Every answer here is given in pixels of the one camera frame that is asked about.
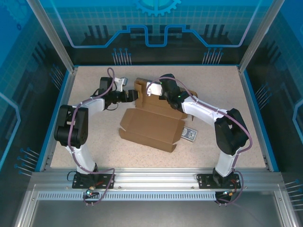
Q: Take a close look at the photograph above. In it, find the aluminium mounting rail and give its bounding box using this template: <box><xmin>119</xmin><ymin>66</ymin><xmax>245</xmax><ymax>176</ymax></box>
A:
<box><xmin>30</xmin><ymin>167</ymin><xmax>285</xmax><ymax>190</ymax></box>

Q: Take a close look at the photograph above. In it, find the grey metal tray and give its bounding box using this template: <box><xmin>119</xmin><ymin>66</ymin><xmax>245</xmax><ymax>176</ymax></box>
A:
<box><xmin>14</xmin><ymin>184</ymin><xmax>300</xmax><ymax>227</ymax></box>

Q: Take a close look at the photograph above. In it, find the brown cardboard paper box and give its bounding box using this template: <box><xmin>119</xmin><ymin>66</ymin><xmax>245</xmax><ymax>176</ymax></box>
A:
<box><xmin>118</xmin><ymin>77</ymin><xmax>198</xmax><ymax>152</ymax></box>

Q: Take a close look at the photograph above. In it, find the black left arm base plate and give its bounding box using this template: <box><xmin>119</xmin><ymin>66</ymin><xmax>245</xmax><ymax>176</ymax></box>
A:
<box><xmin>72</xmin><ymin>171</ymin><xmax>116</xmax><ymax>190</ymax></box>

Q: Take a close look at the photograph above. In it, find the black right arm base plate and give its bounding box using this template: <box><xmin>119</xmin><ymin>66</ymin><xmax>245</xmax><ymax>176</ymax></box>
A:
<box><xmin>196</xmin><ymin>172</ymin><xmax>245</xmax><ymax>190</ymax></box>

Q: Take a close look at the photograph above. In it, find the blue playing card deck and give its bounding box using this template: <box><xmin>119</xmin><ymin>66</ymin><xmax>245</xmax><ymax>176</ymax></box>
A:
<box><xmin>181</xmin><ymin>126</ymin><xmax>197</xmax><ymax>143</ymax></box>

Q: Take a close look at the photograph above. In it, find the small connector with green light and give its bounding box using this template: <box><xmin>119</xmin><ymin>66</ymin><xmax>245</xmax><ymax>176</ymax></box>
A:
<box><xmin>221</xmin><ymin>189</ymin><xmax>239</xmax><ymax>198</ymax></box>
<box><xmin>82</xmin><ymin>186</ymin><xmax>99</xmax><ymax>199</ymax></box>

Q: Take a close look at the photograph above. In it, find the slotted grey cable duct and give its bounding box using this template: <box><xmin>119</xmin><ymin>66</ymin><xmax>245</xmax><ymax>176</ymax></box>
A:
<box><xmin>36</xmin><ymin>191</ymin><xmax>218</xmax><ymax>202</ymax></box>

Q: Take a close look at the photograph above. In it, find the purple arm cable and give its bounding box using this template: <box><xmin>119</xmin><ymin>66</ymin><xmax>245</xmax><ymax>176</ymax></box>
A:
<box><xmin>67</xmin><ymin>68</ymin><xmax>116</xmax><ymax>206</ymax></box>
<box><xmin>145</xmin><ymin>75</ymin><xmax>253</xmax><ymax>206</ymax></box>

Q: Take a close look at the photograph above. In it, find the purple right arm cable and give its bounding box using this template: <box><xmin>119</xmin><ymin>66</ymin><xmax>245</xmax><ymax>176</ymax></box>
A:
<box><xmin>145</xmin><ymin>75</ymin><xmax>253</xmax><ymax>206</ymax></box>

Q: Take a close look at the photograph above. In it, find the aluminium frame post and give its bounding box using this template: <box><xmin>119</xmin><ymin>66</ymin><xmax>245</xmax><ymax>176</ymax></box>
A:
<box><xmin>237</xmin><ymin>0</ymin><xmax>287</xmax><ymax>74</ymax></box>
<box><xmin>25</xmin><ymin>0</ymin><xmax>79</xmax><ymax>74</ymax></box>

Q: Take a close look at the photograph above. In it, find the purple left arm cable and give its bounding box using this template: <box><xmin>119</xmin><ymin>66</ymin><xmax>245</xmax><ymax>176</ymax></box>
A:
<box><xmin>67</xmin><ymin>68</ymin><xmax>116</xmax><ymax>206</ymax></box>

